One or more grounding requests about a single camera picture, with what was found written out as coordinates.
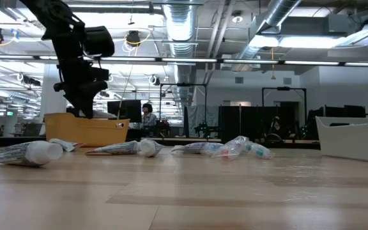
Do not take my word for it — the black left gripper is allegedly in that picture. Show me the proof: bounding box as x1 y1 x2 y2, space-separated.
53 40 110 119

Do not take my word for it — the clear toothbrush pack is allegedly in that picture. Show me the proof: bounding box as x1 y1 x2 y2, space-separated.
244 141 275 160
211 135 249 162
170 141 224 157

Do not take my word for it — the yellow plastic bin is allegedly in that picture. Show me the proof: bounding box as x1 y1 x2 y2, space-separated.
44 112 131 148

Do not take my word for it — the white building column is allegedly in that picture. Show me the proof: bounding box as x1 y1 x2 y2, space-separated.
39 63 68 135

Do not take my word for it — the large black monitor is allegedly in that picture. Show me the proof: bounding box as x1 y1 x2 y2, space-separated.
107 99 142 123

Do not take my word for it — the grey office chair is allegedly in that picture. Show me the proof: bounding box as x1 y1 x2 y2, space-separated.
22 123 43 138

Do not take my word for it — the person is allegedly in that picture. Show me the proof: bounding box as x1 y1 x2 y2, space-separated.
141 103 158 128

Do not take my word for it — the grey fabric cover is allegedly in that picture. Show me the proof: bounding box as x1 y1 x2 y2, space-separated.
183 104 220 139

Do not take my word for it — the black partition screen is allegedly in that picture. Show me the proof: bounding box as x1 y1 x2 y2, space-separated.
218 105 300 143

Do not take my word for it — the row of black monitors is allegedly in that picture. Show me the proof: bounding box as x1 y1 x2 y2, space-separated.
307 104 367 141

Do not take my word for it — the white plastic bin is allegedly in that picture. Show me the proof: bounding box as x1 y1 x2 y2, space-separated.
315 107 368 165

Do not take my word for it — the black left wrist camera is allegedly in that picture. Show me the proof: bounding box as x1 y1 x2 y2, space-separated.
84 26 116 58

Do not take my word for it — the black background rig frame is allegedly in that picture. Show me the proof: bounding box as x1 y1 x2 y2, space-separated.
159 83 208 139
261 86 307 140

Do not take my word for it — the silver ribbed air duct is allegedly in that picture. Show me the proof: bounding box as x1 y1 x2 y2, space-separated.
231 0 302 73
162 0 198 106

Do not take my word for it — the yellow hanging cord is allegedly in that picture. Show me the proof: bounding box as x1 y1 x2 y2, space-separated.
270 47 277 81

